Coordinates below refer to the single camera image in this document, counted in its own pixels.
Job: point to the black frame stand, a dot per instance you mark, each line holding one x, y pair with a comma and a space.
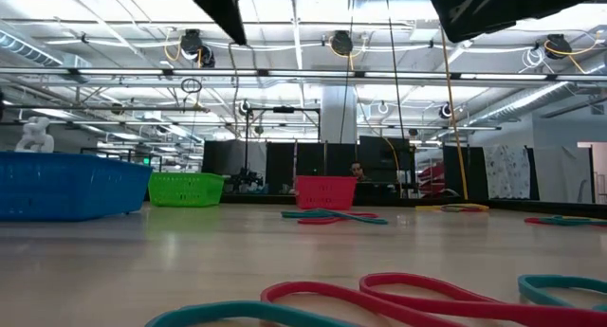
283, 109

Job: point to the red storage rack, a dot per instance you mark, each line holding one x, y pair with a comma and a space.
429, 175

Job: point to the blue plastic basket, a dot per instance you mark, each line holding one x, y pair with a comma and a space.
71, 185

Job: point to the white patterned cloth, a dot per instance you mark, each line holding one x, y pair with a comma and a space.
507, 170

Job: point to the grey hanging cloth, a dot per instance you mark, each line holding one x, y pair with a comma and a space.
559, 170

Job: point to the black table frame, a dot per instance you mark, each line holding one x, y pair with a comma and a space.
265, 199

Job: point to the silver ceiling duct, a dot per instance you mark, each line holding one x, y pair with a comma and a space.
531, 99
23, 47

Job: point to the yellow rubber band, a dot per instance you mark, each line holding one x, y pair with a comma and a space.
588, 217
427, 207

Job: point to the red plastic basket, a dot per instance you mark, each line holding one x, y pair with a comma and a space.
325, 192

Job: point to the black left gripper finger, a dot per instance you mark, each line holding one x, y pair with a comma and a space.
223, 5

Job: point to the white robot figure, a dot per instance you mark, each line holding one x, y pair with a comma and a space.
35, 137

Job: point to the black partition panel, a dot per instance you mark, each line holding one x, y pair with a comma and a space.
474, 170
379, 156
308, 158

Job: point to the dark grey partition panel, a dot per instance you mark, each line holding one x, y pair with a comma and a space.
223, 156

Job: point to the white building pillar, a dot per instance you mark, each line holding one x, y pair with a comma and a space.
332, 114

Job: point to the black camera rig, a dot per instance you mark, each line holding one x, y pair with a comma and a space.
246, 179

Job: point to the green exit sign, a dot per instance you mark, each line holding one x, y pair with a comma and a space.
146, 161

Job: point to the long ceiling light strip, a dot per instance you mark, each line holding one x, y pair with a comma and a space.
118, 72

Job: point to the horizontal ceiling pipe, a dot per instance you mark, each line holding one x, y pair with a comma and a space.
95, 108

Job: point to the person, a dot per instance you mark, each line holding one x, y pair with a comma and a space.
358, 170

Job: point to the green plastic basket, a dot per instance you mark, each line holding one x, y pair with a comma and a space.
185, 189

